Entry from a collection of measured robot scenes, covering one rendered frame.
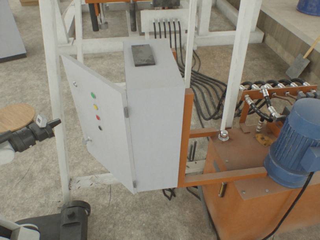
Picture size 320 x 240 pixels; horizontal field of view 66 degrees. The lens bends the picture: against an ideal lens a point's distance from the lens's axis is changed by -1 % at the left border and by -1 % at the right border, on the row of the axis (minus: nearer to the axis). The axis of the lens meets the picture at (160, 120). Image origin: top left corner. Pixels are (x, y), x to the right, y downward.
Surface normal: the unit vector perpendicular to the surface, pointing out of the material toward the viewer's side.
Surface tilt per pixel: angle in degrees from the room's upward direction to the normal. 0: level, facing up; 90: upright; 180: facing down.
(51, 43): 87
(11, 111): 0
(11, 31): 90
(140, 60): 0
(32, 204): 0
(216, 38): 90
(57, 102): 87
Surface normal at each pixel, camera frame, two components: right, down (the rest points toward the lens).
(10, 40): 0.49, 0.58
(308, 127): -0.66, 0.50
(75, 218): 0.00, -0.75
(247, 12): 0.14, 0.61
